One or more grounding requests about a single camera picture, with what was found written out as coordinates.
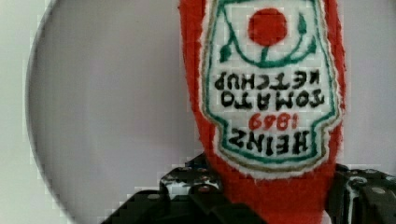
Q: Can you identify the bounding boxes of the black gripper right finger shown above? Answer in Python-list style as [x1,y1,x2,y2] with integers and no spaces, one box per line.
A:
[325,164,396,224]

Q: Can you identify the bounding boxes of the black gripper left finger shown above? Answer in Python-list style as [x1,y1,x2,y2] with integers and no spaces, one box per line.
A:
[101,154,267,224]

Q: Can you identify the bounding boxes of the red plush ketchup bottle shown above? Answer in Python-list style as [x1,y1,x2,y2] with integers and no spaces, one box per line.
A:
[178,0,345,224]

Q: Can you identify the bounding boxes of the grey round plate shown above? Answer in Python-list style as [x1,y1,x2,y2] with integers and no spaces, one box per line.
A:
[26,0,396,224]

